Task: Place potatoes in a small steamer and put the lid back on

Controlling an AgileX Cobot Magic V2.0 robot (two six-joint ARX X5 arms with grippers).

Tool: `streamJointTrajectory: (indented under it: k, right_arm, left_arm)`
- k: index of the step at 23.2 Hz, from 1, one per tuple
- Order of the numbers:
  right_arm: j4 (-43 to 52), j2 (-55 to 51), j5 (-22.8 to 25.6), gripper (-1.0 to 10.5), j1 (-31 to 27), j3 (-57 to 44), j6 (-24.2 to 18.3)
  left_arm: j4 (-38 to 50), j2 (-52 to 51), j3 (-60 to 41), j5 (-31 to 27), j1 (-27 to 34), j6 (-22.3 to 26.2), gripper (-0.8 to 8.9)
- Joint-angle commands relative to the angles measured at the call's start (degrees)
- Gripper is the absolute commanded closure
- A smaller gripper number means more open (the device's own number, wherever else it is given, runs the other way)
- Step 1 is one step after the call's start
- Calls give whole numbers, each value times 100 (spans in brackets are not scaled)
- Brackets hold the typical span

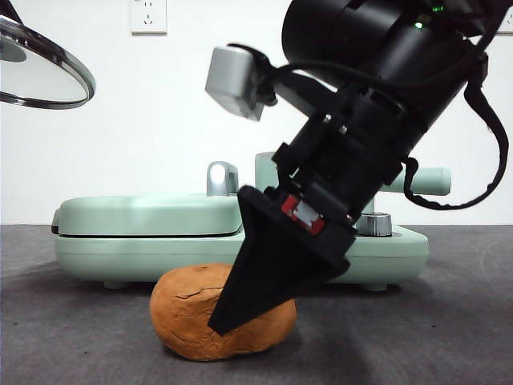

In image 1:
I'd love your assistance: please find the glass lid with green knob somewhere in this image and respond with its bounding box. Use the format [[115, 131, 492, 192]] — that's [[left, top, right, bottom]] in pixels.
[[0, 14, 98, 111]]

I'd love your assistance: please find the brown potato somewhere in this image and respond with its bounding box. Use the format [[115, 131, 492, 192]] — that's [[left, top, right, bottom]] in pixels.
[[148, 262, 298, 363]]

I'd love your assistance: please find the silver control knob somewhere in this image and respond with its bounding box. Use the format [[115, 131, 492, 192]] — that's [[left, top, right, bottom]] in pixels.
[[354, 211, 394, 238]]

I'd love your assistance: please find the green breakfast machine base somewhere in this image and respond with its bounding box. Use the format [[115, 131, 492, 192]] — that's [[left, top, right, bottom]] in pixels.
[[55, 213, 430, 292]]

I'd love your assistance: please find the green griddle cover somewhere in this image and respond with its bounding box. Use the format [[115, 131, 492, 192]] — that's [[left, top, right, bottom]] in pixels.
[[50, 192, 246, 239]]

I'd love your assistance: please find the green steamer pot with handle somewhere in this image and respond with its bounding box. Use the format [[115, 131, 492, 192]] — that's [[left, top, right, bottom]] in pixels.
[[254, 151, 452, 214]]

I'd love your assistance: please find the chrome griddle cover handle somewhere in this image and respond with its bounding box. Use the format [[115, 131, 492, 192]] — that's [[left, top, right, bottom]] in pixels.
[[205, 160, 242, 198]]

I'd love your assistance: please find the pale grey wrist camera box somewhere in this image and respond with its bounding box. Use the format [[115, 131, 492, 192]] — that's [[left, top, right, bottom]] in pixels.
[[204, 45, 269, 123]]

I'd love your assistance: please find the white wall socket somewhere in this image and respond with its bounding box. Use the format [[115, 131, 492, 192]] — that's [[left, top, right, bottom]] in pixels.
[[128, 0, 168, 35], [495, 6, 513, 37]]

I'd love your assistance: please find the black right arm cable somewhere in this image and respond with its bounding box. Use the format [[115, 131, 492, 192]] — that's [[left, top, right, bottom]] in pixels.
[[402, 15, 513, 211]]

